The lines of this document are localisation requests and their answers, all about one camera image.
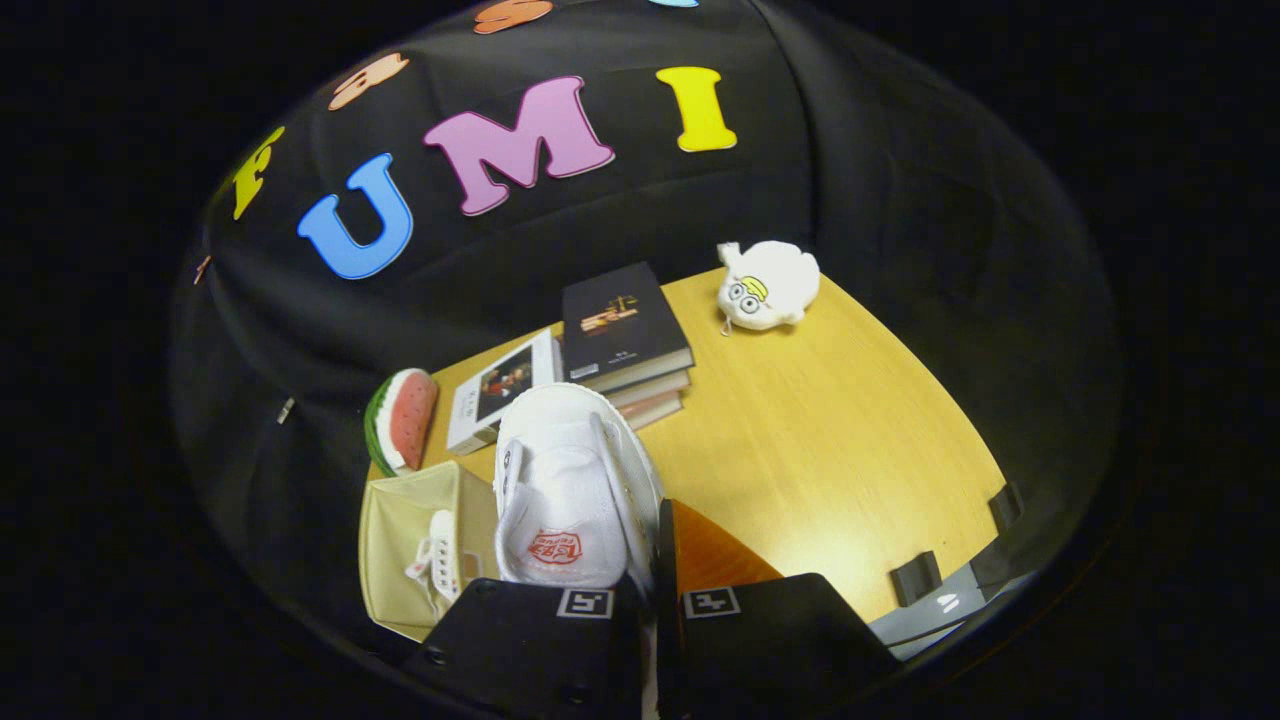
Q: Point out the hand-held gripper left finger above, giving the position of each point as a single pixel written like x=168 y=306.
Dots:
x=520 y=650

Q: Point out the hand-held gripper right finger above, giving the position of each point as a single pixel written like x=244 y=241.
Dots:
x=665 y=640

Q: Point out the white canvas shoe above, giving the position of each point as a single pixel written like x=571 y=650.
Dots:
x=570 y=480
x=440 y=560

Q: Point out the beige fabric storage box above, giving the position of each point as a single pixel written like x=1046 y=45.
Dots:
x=395 y=560

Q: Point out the brown cover book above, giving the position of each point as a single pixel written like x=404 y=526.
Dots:
x=655 y=410

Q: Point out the cream-edged book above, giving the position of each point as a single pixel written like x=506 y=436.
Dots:
x=655 y=390

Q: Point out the watermelon slice toy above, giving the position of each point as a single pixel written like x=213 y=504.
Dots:
x=410 y=420

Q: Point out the black table edge clamp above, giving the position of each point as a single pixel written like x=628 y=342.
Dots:
x=1007 y=506
x=916 y=578

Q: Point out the white portrait cover book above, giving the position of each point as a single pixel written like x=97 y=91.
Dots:
x=500 y=385

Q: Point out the black cover book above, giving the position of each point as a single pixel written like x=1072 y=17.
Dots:
x=620 y=320

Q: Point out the small silver clip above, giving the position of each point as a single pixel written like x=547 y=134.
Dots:
x=286 y=410

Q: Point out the white plush toy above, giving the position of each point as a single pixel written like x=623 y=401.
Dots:
x=770 y=285

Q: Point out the small copper clip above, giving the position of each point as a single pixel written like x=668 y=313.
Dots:
x=203 y=270

